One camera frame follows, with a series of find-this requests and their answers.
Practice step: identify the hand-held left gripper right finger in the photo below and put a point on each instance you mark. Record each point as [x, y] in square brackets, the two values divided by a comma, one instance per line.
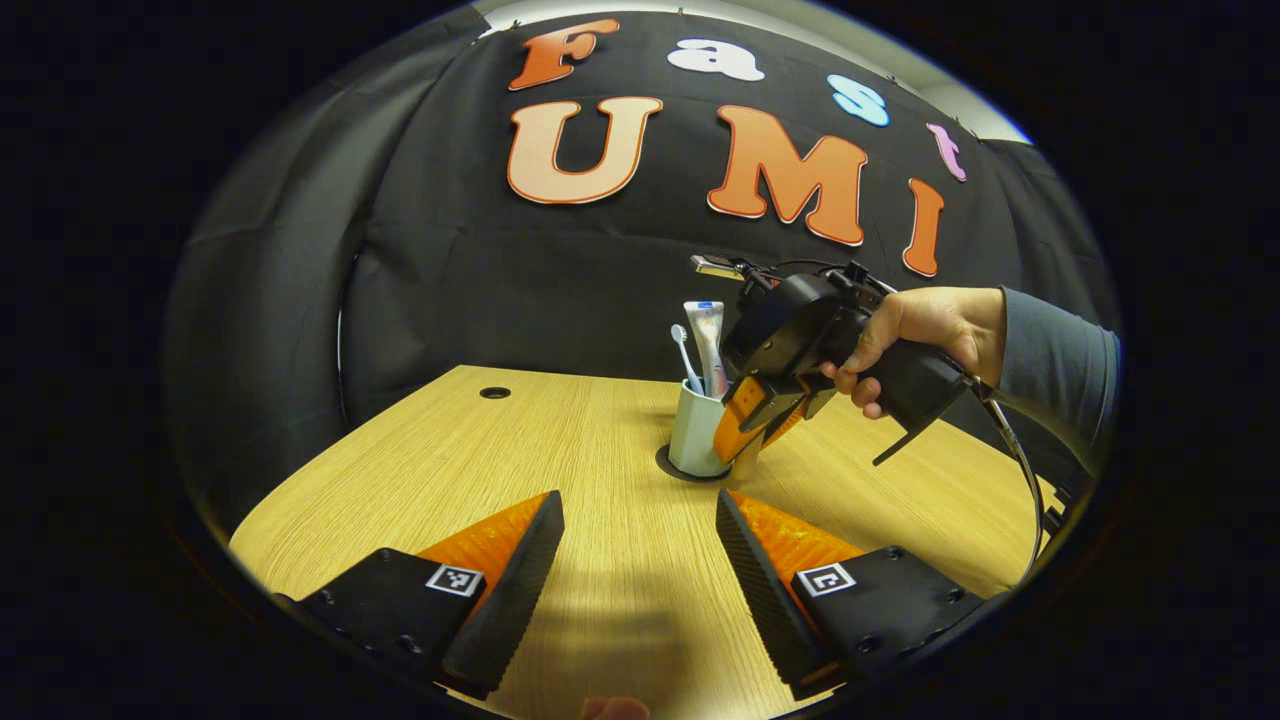
[765, 590]

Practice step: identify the dark round coaster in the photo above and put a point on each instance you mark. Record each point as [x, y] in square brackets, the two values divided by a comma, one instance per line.
[668, 468]

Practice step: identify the white toothpaste tube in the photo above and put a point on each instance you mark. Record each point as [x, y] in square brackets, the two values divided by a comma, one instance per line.
[707, 340]

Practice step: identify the light blue cup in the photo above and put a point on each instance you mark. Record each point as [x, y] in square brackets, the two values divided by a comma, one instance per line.
[695, 430]

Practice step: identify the white toothbrush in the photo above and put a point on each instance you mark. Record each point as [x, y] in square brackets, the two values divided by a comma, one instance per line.
[687, 360]

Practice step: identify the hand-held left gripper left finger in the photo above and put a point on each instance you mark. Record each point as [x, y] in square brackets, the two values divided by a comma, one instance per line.
[510, 590]

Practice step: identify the wooden desktop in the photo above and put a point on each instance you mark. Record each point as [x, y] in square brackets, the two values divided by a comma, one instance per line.
[600, 450]

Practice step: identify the black backdrop cloth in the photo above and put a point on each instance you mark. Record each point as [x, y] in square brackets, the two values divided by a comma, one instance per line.
[550, 280]

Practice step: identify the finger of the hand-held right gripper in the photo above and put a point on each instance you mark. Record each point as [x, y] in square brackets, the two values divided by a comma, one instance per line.
[740, 420]
[805, 400]

